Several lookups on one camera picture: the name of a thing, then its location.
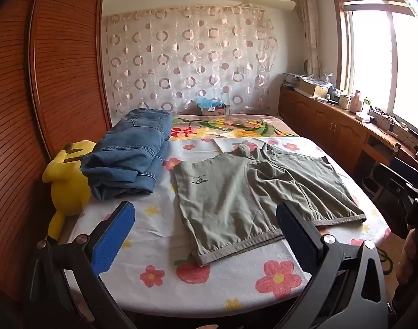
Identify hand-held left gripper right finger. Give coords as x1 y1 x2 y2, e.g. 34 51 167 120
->
275 200 398 329

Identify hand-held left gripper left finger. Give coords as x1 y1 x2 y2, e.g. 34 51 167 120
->
24 200 136 329

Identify olive green pants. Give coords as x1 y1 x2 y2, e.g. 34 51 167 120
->
170 143 367 267

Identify white flower print bed sheet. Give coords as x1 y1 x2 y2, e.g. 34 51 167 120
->
67 136 391 319

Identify yellow plush toy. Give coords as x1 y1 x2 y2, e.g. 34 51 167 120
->
42 140 97 241

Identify folded blue jeans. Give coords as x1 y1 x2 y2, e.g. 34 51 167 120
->
79 108 173 201

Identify person's dark clothing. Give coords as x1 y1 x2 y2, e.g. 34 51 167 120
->
390 274 418 329

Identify long wooden cabinet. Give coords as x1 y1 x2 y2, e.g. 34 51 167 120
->
278 86 418 192

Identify colourful floral blanket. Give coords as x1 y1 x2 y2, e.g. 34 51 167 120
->
169 114 300 142

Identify open cardboard box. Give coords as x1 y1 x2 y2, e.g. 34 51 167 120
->
299 78 333 98

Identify wooden framed window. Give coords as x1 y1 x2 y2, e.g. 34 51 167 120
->
332 0 418 138

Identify cardboard box with blue bags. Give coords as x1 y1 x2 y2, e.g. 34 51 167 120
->
196 97 231 116

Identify narrow sheer curtain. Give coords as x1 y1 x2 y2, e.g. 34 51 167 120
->
297 0 321 76

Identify sheer circle pattern curtain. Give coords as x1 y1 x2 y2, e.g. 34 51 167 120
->
102 4 277 115

